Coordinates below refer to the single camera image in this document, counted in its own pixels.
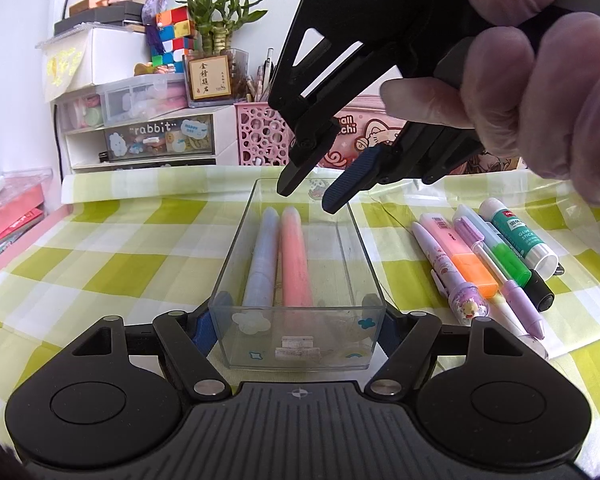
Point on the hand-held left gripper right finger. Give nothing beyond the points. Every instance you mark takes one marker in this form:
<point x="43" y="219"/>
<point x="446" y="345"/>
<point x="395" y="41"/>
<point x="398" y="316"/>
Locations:
<point x="405" y="350"/>

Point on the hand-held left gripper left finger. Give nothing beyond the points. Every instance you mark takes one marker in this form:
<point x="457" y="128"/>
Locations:
<point x="202" y="332"/>

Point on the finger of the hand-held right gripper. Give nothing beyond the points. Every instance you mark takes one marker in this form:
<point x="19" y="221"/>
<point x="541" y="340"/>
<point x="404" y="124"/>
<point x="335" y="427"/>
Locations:
<point x="300" y="160"/>
<point x="350" y="180"/>

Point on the white pen with cartoon topper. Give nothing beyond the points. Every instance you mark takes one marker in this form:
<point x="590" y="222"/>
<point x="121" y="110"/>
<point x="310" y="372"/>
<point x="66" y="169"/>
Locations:
<point x="442" y="265"/>

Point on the blue-grey pen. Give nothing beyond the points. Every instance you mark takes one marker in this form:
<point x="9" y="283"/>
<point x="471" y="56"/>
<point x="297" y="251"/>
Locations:
<point x="261" y="260"/>

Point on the pink pen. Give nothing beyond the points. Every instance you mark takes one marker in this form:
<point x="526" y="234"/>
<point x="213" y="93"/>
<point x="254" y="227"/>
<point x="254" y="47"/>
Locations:
<point x="295" y="260"/>

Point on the clear plastic box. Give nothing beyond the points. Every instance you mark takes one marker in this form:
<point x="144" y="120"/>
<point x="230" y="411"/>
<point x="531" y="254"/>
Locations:
<point x="300" y="357"/>

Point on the orange and pink highlighter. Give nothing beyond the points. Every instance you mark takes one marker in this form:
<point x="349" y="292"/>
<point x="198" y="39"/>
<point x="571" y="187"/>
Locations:
<point x="450" y="245"/>

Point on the purple mechanical pencil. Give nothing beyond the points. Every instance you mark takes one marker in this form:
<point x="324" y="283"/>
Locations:
<point x="517" y="295"/>

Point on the green highlighter with black cap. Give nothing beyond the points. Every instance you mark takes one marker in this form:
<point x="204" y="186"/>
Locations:
<point x="507" y="260"/>

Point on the white and green glue stick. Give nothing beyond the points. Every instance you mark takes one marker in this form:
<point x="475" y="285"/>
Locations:
<point x="515" y="232"/>

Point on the black pencil lead case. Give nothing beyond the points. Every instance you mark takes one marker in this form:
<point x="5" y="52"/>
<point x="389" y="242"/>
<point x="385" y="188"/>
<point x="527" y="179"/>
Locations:
<point x="559" y="269"/>

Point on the person's right hand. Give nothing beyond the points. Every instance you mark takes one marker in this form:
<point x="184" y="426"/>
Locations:
<point x="555" y="85"/>

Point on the pink perforated pen basket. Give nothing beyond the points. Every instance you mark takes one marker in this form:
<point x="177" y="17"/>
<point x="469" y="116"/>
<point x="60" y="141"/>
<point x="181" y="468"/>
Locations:
<point x="260" y="132"/>

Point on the pink cartoon pencil case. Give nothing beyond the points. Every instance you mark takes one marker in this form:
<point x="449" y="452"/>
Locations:
<point x="380" y="132"/>

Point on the white drawer unit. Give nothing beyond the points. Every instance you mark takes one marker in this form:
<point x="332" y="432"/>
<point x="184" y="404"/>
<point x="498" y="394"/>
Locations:
<point x="220" y="135"/>

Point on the bunch of assorted pens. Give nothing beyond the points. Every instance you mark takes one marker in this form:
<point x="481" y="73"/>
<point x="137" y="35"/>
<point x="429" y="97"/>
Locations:
<point x="260" y="77"/>

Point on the green checkered tablecloth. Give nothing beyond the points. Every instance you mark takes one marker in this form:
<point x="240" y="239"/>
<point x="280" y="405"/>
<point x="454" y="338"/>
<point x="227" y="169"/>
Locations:
<point x="130" y="240"/>

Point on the glass vase with label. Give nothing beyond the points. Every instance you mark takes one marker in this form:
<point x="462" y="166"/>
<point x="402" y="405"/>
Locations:
<point x="207" y="77"/>

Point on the green bamboo plant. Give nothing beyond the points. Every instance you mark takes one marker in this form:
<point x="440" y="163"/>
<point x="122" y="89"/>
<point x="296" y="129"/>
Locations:
<point x="215" y="15"/>

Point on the small toy figurine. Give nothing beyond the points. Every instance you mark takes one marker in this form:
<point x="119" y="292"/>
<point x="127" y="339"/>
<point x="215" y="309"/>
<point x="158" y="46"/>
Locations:
<point x="152" y="67"/>

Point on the colourful puzzle cube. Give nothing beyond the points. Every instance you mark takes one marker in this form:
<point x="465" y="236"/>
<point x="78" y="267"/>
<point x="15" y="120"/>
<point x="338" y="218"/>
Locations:
<point x="175" y="35"/>

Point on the clear plastic drawer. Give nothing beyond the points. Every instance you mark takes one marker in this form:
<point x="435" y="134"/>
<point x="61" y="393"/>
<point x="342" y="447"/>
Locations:
<point x="130" y="100"/>

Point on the purple hanging tassel charm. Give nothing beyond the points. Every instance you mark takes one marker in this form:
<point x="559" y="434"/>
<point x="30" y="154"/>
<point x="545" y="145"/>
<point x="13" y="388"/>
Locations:
<point x="155" y="5"/>

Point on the white storage box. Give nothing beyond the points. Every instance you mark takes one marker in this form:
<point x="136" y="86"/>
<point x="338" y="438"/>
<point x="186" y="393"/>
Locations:
<point x="110" y="55"/>

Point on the red box with clear lid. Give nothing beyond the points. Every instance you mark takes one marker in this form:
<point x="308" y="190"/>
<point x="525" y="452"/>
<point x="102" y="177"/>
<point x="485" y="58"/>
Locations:
<point x="10" y="220"/>

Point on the black flat box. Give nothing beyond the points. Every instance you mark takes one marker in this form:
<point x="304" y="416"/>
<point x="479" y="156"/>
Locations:
<point x="95" y="17"/>

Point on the clear sheet with yellow print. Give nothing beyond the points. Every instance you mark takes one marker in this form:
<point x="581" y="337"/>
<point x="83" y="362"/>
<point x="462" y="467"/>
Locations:
<point x="62" y="67"/>

